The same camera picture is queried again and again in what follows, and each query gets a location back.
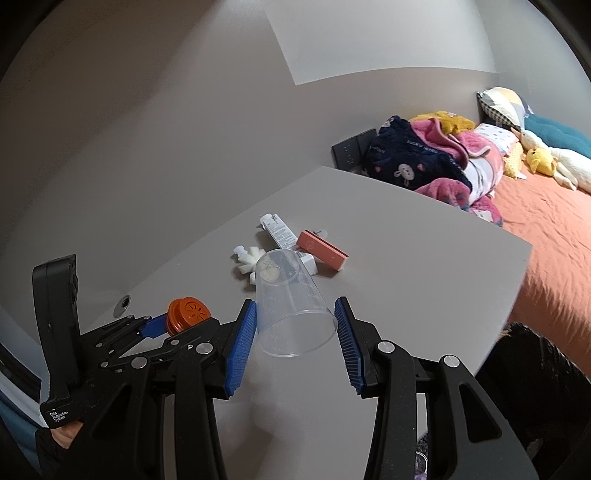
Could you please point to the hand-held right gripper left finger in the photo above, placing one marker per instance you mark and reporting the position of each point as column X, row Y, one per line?
column 240, row 350

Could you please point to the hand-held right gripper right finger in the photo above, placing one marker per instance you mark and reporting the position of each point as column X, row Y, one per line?
column 348, row 350

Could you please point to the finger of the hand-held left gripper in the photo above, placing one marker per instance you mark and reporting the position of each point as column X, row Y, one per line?
column 154, row 325
column 212, row 327

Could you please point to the orange plastic cap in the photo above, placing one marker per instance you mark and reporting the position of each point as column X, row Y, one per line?
column 189, row 314

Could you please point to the clear plastic cup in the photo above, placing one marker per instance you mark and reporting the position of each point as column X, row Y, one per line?
column 295, row 314

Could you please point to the salmon pink box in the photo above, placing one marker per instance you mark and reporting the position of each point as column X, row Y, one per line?
column 321, row 249

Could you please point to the white cardboard box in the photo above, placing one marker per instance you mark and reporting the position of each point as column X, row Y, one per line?
column 279, row 233

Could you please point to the bin with black bag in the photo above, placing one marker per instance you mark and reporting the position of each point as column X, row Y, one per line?
column 531, row 369

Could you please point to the person's left forearm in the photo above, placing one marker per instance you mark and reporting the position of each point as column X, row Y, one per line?
column 51, row 461

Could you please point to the person's left hand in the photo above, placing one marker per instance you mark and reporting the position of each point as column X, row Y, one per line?
column 64, row 434

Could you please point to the navy printed blanket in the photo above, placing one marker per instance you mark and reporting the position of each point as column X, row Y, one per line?
column 406, row 152

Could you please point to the white pink striped blanket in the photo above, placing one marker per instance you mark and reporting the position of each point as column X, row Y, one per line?
column 480, row 173

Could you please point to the pink fleece blanket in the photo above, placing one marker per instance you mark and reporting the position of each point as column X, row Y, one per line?
column 443, row 138

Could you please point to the bed with orange sheet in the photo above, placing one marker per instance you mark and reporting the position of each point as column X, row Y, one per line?
column 554, row 240

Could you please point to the small yellow cushion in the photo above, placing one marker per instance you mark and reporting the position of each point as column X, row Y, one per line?
column 513, row 164

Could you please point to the mustard yellow cloth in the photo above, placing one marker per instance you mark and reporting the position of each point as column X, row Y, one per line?
column 450, row 121

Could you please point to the white dotted pillow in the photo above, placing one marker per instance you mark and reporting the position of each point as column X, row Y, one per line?
column 496, row 134

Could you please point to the yellow duck plush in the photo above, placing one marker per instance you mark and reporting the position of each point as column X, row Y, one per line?
column 540, row 161

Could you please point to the checked patchwork pillow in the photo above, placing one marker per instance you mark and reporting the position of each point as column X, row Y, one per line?
column 501, row 104

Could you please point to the white goose plush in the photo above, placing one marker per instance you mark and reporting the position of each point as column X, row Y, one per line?
column 572, row 166

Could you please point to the teal long pillow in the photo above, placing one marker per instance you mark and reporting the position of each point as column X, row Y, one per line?
column 558, row 136

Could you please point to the black wall socket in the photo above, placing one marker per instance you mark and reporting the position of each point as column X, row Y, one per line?
column 347, row 154
column 367, row 138

